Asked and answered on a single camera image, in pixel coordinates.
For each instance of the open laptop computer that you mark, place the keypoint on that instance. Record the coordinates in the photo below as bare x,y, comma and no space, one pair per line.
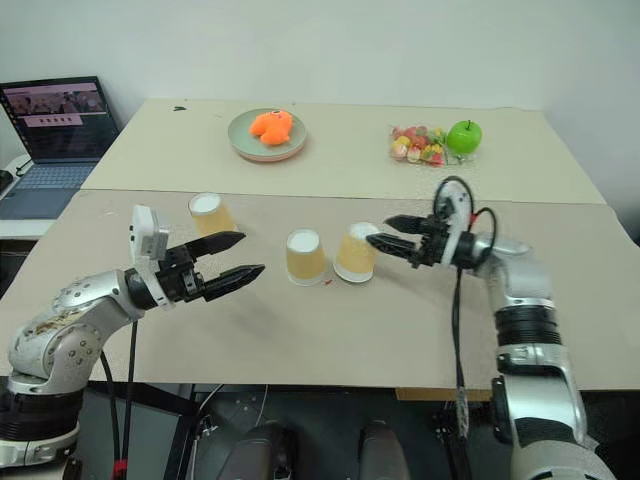
50,145

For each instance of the green apple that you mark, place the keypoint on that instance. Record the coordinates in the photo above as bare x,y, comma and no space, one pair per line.
465,137

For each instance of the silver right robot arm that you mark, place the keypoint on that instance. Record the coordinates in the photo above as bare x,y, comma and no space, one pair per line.
535,350

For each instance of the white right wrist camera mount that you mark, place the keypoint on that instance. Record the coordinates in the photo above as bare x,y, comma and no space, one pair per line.
456,220

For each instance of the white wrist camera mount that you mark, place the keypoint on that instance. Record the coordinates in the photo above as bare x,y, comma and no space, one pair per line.
145,235
456,220

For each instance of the clear bag of candies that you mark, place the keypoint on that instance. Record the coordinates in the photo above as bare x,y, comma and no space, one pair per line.
419,145

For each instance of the green round plate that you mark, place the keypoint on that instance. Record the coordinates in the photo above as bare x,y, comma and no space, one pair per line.
268,136

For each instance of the brown paper cup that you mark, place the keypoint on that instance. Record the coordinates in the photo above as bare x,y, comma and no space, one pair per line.
212,214
305,258
354,256

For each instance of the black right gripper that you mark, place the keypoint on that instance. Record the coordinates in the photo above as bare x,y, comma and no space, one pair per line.
433,240

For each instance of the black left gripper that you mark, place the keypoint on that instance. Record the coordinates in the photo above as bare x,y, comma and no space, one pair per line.
176,277

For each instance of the dark rounded robot foot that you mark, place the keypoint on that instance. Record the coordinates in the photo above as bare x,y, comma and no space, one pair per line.
265,450
382,450

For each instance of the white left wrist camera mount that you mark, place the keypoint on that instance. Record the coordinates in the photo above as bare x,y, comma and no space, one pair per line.
145,235

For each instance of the orange plush toy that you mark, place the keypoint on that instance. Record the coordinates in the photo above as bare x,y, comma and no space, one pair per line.
272,128

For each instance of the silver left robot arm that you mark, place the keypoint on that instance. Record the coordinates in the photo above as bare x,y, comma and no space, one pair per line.
75,320

